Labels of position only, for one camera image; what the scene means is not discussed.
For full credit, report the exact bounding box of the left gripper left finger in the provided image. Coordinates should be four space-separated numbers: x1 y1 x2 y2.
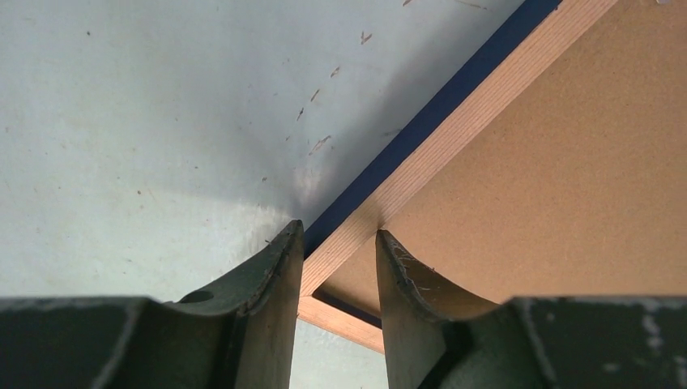
1 220 304 388

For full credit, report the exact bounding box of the brown backing board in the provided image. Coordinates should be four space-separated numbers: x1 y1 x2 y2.
316 0 687 318

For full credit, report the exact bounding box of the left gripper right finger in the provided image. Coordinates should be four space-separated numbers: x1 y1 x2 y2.
375 230 686 388

